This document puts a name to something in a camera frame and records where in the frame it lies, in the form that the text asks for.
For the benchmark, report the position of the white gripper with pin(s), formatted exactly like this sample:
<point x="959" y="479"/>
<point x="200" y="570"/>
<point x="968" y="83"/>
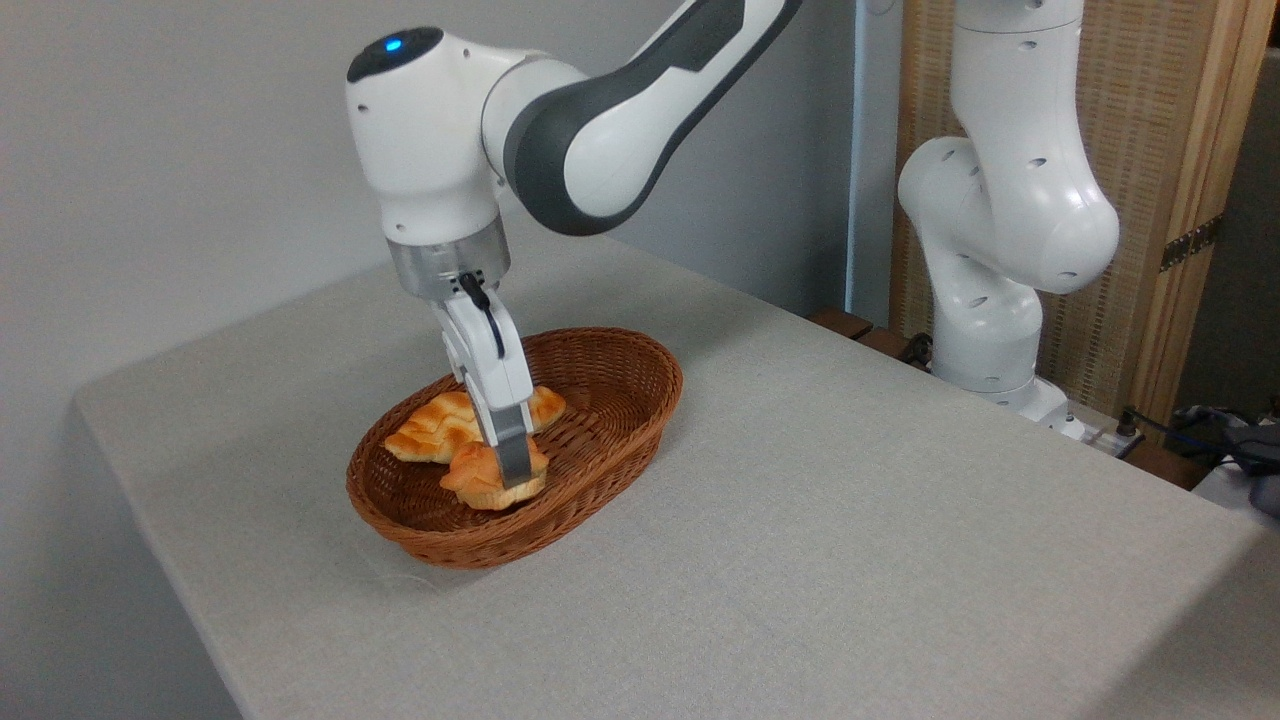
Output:
<point x="495" y="370"/>

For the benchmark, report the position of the round flower-shaped bread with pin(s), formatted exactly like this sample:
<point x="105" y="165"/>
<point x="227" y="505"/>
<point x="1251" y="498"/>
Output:
<point x="475" y="482"/>

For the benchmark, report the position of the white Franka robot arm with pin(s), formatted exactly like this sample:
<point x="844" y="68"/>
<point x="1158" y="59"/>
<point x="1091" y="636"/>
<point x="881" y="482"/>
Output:
<point x="430" y="150"/>

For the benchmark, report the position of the braided golden bread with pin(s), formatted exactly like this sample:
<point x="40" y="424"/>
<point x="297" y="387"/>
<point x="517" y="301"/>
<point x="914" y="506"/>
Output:
<point x="430" y="430"/>

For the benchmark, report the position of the brown wicker basket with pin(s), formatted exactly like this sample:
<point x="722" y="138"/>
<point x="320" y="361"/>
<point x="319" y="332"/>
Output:
<point x="605" y="440"/>

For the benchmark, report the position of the grey tablecloth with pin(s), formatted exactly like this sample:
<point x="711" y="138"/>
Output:
<point x="850" y="560"/>

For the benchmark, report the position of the metal screen hinge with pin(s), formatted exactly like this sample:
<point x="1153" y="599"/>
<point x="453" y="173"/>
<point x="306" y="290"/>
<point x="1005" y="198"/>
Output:
<point x="1190" y="243"/>

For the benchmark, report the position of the wooden rattan screen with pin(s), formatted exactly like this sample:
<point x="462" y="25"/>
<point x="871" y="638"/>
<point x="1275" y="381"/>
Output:
<point x="1160" y="120"/>

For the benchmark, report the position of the dark grey device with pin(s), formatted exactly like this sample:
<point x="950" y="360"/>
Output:
<point x="1262" y="460"/>

